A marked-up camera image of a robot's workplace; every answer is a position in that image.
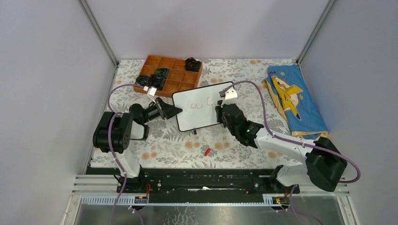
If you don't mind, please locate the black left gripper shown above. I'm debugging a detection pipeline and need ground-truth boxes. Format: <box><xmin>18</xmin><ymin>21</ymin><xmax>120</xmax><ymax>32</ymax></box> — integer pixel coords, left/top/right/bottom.
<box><xmin>141</xmin><ymin>97</ymin><xmax>182</xmax><ymax>124</ymax></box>

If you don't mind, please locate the small black-framed whiteboard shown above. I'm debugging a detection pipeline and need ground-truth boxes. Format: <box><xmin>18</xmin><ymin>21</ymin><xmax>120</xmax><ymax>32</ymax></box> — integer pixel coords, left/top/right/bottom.
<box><xmin>172</xmin><ymin>82</ymin><xmax>233</xmax><ymax>132</ymax></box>

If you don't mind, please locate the red marker cap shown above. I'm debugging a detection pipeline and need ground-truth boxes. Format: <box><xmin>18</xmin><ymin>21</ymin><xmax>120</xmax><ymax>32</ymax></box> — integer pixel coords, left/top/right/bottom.
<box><xmin>204</xmin><ymin>148</ymin><xmax>211</xmax><ymax>156</ymax></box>

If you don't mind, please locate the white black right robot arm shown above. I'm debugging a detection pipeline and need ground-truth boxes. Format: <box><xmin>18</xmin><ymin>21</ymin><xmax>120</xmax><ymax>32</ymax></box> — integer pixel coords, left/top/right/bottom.
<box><xmin>215</xmin><ymin>101</ymin><xmax>347</xmax><ymax>193</ymax></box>

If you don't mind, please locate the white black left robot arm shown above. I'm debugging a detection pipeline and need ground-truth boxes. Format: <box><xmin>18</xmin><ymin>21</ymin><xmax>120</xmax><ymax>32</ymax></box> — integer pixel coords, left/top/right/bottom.
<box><xmin>92</xmin><ymin>97</ymin><xmax>183</xmax><ymax>193</ymax></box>

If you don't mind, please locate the floral patterned table mat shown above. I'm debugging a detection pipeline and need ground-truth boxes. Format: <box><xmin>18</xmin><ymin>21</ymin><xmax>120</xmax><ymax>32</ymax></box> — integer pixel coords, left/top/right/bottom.
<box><xmin>128</xmin><ymin>59</ymin><xmax>298</xmax><ymax>168</ymax></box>

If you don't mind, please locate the black tape roll lower middle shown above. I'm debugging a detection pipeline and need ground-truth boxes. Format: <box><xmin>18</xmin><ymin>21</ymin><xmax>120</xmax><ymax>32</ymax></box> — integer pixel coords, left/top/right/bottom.
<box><xmin>148</xmin><ymin>74</ymin><xmax>166</xmax><ymax>90</ymax></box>

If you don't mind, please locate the black tape roll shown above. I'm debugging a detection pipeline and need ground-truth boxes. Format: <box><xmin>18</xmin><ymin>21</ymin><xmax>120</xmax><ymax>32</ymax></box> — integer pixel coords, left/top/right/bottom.
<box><xmin>154</xmin><ymin>67</ymin><xmax>169</xmax><ymax>79</ymax></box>
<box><xmin>148</xmin><ymin>74</ymin><xmax>166</xmax><ymax>90</ymax></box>
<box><xmin>136</xmin><ymin>75</ymin><xmax>150</xmax><ymax>88</ymax></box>
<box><xmin>185</xmin><ymin>57</ymin><xmax>201</xmax><ymax>72</ymax></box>

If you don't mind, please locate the orange compartment tray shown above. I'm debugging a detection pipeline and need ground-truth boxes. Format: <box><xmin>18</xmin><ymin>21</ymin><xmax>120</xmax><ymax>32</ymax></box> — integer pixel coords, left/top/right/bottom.
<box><xmin>133</xmin><ymin>55</ymin><xmax>203</xmax><ymax>98</ymax></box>

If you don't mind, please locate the black tape roll upper middle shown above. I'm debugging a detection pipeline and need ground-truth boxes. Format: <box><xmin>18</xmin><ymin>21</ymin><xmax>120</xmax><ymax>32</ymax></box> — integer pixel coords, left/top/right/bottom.
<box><xmin>154</xmin><ymin>67</ymin><xmax>169</xmax><ymax>79</ymax></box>

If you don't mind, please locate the black tape roll left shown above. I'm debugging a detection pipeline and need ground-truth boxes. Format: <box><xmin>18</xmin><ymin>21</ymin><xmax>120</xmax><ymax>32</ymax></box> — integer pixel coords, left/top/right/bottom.
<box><xmin>136</xmin><ymin>75</ymin><xmax>150</xmax><ymax>88</ymax></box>

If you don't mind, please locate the black tape roll top right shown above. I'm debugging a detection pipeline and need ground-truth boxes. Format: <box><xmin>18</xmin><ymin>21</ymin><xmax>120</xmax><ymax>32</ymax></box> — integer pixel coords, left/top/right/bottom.
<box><xmin>185</xmin><ymin>57</ymin><xmax>201</xmax><ymax>72</ymax></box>

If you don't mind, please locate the blue yellow cartoon cloth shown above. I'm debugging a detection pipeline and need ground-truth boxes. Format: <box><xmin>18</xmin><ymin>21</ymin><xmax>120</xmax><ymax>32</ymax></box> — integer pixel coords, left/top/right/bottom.
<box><xmin>263</xmin><ymin>65</ymin><xmax>329</xmax><ymax>140</ymax></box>

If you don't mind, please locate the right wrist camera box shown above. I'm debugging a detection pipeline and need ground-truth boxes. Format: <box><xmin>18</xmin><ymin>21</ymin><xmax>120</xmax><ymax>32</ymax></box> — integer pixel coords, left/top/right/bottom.
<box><xmin>217</xmin><ymin>87</ymin><xmax>237</xmax><ymax>106</ymax></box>

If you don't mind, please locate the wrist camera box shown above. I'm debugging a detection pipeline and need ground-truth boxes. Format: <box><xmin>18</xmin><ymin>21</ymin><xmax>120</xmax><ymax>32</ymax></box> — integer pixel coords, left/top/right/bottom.
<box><xmin>143</xmin><ymin>86</ymin><xmax>157</xmax><ymax>103</ymax></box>
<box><xmin>217</xmin><ymin>87</ymin><xmax>237</xmax><ymax>106</ymax></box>

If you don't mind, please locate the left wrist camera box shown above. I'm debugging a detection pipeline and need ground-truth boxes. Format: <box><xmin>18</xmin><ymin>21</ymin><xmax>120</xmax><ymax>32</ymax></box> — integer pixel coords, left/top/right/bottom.
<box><xmin>143</xmin><ymin>86</ymin><xmax>157</xmax><ymax>103</ymax></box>

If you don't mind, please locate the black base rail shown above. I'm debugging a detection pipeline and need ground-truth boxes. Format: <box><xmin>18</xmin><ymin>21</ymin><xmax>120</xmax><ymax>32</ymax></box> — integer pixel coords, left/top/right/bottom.
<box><xmin>86</xmin><ymin>167</ymin><xmax>314</xmax><ymax>204</ymax></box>

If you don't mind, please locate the left aluminium frame post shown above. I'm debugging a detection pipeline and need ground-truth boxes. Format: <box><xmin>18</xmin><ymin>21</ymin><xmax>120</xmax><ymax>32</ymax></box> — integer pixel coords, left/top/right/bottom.
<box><xmin>77</xmin><ymin>0</ymin><xmax>119</xmax><ymax>67</ymax></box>

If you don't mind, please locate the aluminium frame post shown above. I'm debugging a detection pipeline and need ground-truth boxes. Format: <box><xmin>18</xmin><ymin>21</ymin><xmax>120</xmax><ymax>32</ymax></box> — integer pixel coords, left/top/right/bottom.
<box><xmin>296</xmin><ymin>0</ymin><xmax>337</xmax><ymax>65</ymax></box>
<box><xmin>77</xmin><ymin>0</ymin><xmax>119</xmax><ymax>67</ymax></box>

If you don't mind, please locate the right aluminium frame post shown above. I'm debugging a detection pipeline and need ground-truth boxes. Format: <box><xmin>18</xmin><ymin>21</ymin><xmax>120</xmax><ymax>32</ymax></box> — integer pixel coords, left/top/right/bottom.
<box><xmin>296</xmin><ymin>0</ymin><xmax>337</xmax><ymax>65</ymax></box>

